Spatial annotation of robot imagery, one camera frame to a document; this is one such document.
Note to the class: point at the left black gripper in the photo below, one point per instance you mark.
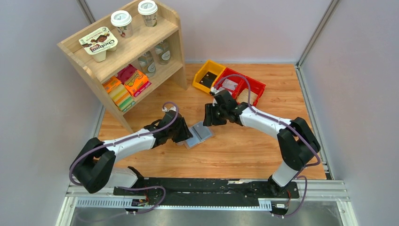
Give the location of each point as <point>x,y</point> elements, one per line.
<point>186,133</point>

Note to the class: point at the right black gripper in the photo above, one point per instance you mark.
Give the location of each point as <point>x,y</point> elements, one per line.
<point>210,119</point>

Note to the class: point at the beige card holder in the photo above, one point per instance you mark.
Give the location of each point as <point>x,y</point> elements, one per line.
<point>200,134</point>

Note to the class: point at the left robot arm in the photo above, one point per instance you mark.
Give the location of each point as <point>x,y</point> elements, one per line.
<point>94,168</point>

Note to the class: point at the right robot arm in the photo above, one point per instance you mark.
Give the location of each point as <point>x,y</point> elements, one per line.
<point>297,143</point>

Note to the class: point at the white cards in bin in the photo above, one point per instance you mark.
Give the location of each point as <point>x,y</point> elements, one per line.
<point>229,85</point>

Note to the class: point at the tan cards in bin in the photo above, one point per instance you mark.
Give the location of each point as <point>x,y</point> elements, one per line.
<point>247,96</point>

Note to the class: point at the black cards in bin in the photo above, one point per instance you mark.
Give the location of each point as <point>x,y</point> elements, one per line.
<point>208,79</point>

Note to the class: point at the yellow plastic bin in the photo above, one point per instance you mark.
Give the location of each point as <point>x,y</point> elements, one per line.
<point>209,66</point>

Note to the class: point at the middle red plastic bin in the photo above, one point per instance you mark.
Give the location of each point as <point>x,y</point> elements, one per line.
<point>231,74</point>

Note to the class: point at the red plastic bin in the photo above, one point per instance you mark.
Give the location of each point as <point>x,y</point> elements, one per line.
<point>255,86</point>
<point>231,74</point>

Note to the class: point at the right red plastic bin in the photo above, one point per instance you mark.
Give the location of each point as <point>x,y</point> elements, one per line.
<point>255,86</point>

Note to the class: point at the colourful sponge stack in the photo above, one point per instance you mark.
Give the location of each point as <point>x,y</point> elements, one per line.
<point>119,94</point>

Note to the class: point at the orange snack box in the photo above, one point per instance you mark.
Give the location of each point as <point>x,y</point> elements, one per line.
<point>136,83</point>

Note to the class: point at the left glass jar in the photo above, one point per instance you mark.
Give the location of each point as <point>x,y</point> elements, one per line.
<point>147,64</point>

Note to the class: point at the glass jar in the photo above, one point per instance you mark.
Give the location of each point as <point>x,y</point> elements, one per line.
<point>147,64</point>
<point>163,52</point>

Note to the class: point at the magenta snack box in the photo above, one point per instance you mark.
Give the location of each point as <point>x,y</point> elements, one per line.
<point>126,73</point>

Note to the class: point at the right glass jar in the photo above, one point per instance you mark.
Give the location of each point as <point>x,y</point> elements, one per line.
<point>163,52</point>

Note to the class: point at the wooden shelf unit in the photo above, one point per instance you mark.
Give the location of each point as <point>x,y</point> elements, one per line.
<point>128,51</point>

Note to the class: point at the Chobani yogurt cup pack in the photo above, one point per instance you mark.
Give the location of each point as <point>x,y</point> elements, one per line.
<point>98,42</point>

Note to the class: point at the right paper coffee cup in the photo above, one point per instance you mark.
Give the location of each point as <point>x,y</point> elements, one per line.
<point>148,10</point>

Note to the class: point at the paper coffee cup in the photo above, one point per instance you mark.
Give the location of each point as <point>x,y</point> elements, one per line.
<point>148,10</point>
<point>122,20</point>

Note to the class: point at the left paper coffee cup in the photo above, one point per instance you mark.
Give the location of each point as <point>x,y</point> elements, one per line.
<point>122,20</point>

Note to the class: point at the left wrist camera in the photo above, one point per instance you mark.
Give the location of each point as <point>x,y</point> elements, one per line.
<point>165,109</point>

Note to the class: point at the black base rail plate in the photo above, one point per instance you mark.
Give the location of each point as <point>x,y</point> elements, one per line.
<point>208,192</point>

